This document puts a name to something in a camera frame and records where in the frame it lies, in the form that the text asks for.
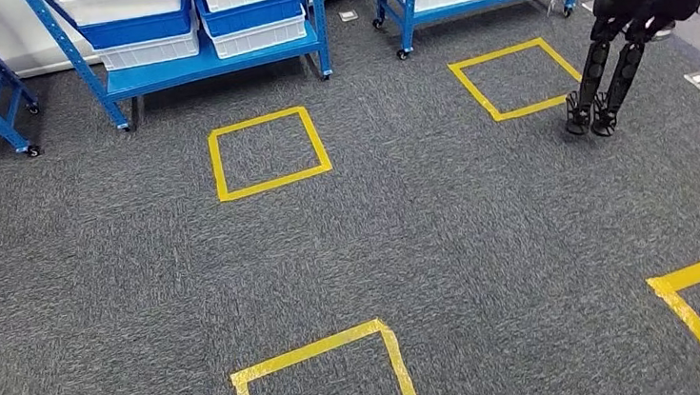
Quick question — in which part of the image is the blue plastic bin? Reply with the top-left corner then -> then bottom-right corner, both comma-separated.
193,0 -> 311,40
73,0 -> 197,52

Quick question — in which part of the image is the white car body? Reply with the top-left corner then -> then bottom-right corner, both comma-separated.
0,0 -> 376,81

